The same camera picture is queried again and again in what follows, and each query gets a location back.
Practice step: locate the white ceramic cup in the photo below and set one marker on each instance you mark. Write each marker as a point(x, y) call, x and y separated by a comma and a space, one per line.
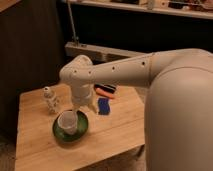
point(67, 121)

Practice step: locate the green plate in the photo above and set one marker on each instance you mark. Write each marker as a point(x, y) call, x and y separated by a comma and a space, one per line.
point(82, 127)

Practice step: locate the white patterned bottle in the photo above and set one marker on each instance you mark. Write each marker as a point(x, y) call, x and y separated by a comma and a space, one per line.
point(51, 100)

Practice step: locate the black striped object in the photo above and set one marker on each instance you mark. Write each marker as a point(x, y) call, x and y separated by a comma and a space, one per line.
point(107, 88)

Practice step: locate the wooden table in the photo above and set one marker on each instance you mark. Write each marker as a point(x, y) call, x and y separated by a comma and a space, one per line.
point(42, 146)

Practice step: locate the metal pole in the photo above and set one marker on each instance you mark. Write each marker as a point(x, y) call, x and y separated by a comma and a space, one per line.
point(75, 37)

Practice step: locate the grey metal shelf beam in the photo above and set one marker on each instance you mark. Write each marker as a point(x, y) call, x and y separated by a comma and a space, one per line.
point(98, 53)

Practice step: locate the orange pepper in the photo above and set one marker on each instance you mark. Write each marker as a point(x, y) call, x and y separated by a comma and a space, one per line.
point(101, 92)

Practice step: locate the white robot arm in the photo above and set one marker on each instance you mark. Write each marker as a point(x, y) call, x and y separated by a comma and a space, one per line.
point(178, 116)

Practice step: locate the blue sponge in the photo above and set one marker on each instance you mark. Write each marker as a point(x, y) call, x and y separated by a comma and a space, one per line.
point(103, 105)

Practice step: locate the upper wooden shelf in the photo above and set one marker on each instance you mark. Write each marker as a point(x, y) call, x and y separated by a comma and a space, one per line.
point(148, 8)

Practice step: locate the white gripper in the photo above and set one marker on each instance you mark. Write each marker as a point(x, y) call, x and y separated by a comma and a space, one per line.
point(82, 95)

